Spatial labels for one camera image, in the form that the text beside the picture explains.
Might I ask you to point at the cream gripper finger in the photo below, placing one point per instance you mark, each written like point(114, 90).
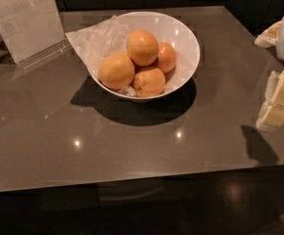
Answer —
point(271, 115)
point(268, 37)

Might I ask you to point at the orange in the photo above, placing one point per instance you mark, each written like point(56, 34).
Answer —
point(166, 60)
point(116, 71)
point(149, 82)
point(142, 47)

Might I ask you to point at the white ceramic bowl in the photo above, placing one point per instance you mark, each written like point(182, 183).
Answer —
point(164, 28)

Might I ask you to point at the white paper liner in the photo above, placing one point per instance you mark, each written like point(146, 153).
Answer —
point(95, 43)

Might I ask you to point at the clear acrylic sign holder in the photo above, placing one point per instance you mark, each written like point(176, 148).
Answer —
point(31, 30)

